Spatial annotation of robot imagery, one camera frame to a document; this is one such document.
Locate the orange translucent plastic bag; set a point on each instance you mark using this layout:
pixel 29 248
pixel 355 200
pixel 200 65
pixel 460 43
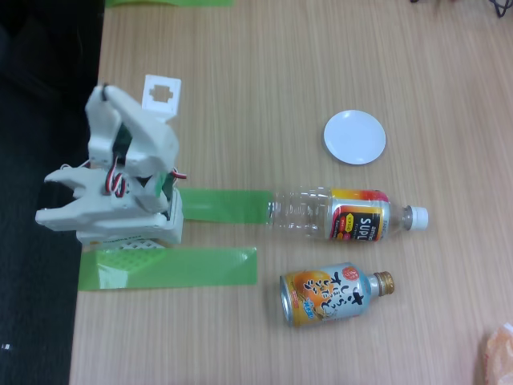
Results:
pixel 501 357

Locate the orange drink aluminium bottle can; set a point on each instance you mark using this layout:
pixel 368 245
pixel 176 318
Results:
pixel 320 297

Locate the short green tape strip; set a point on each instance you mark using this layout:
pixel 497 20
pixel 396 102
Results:
pixel 224 206

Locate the clear plastic bottle orange label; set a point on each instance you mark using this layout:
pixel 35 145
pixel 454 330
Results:
pixel 356 224

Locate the green paper label sticker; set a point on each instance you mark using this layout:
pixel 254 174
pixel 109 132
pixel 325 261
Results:
pixel 161 185

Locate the green tape at table edge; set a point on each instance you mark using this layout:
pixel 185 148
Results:
pixel 168 2

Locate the white empty camera mount bracket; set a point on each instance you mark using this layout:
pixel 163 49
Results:
pixel 162 110

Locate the small white round plate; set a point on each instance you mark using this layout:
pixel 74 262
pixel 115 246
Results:
pixel 354 136

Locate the long green tape strip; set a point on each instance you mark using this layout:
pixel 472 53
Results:
pixel 192 268

